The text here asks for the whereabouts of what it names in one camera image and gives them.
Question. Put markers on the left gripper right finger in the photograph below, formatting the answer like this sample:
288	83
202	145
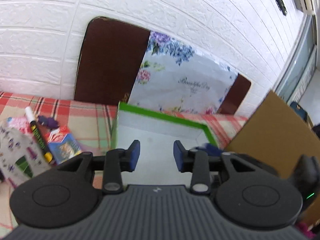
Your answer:
200	161

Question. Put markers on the red blue card box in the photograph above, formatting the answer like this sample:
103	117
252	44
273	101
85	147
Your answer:
62	144

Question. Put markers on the floral grey pouch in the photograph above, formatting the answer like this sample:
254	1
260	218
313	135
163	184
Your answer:
21	157

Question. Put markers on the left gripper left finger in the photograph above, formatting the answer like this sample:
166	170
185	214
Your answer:
113	164

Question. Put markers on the dark brown headboard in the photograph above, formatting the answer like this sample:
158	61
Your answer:
110	58

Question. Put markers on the black yellow marker pen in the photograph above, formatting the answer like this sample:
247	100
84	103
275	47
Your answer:
38	135

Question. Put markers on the pink white packet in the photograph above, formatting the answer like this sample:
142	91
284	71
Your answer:
19	123

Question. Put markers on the floral white pillow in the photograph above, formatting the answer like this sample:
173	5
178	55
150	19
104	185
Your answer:
176	77

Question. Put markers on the plaid bed sheet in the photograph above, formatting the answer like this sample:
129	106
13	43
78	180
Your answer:
91	124

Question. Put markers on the brown cardboard sheet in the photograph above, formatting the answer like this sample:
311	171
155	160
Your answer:
275	135

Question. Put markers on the green white cardboard box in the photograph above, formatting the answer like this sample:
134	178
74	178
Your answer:
156	133

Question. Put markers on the black wall hook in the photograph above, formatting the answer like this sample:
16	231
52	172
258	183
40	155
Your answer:
281	7

